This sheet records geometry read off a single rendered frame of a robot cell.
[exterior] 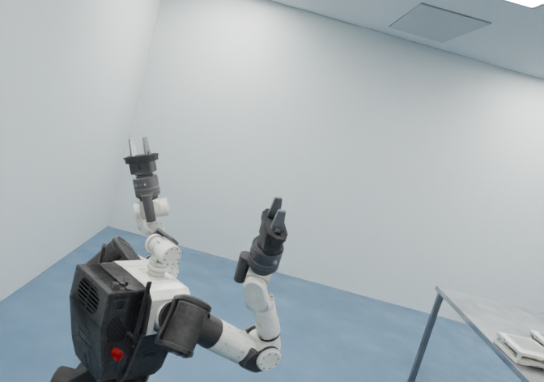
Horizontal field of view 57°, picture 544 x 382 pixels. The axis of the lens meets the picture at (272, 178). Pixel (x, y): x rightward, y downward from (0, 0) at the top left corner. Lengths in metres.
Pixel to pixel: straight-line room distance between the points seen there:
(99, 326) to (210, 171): 4.39
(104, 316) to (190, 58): 4.54
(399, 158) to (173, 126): 2.55
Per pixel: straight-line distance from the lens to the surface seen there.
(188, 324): 1.42
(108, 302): 1.44
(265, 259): 1.36
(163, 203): 1.84
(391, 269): 6.10
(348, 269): 6.01
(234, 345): 1.52
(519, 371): 3.13
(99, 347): 1.52
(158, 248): 1.55
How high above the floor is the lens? 1.83
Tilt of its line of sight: 8 degrees down
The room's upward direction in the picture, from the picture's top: 16 degrees clockwise
